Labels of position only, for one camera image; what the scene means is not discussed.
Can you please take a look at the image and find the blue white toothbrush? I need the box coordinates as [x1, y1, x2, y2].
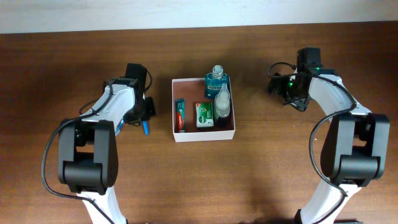
[114, 119, 124, 136]

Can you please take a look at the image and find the green toothpaste box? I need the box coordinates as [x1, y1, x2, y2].
[175, 98, 185, 133]

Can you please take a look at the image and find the green white soap packet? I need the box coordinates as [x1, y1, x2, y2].
[195, 102, 214, 128]

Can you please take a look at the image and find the clear pump soap bottle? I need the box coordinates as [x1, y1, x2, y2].
[214, 83, 231, 128]

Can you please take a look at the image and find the blue mouthwash bottle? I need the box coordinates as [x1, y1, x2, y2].
[205, 65, 230, 100]

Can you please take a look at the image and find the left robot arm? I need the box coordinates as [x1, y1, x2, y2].
[57, 63, 155, 223]

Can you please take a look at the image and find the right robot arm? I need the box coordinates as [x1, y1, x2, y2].
[267, 47, 390, 223]

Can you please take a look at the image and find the white cardboard box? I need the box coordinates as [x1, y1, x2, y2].
[171, 78, 236, 142]

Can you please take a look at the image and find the left black cable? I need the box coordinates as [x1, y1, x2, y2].
[40, 68, 154, 224]

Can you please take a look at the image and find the black cable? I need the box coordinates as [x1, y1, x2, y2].
[40, 68, 154, 224]
[267, 62, 358, 224]

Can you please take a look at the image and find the right black cable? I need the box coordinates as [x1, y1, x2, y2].
[267, 62, 358, 224]

